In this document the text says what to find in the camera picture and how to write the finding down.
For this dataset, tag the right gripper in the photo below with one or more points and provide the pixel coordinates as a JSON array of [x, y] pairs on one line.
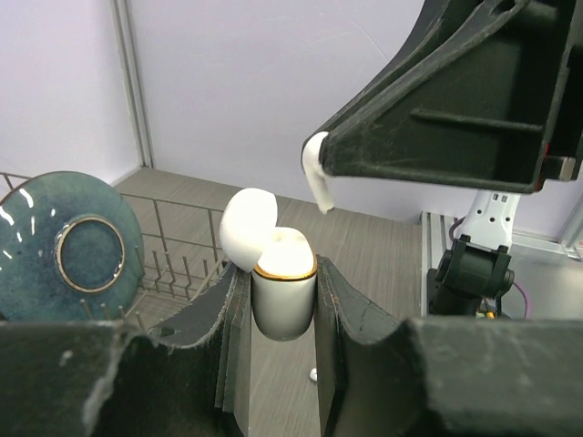
[[483, 94]]

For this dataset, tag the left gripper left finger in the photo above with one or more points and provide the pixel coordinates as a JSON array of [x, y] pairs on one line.
[[187, 376]]

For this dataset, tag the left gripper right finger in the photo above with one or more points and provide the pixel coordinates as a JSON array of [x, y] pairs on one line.
[[441, 376]]

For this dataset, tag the small white charging case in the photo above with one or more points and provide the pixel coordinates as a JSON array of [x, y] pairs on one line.
[[280, 260]]

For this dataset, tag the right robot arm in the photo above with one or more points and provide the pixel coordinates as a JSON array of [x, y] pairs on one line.
[[476, 266]]

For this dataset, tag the large teal plate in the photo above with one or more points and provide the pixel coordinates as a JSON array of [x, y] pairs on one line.
[[71, 249]]

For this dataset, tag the wire dish rack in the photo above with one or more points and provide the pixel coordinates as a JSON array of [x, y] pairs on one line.
[[182, 255]]

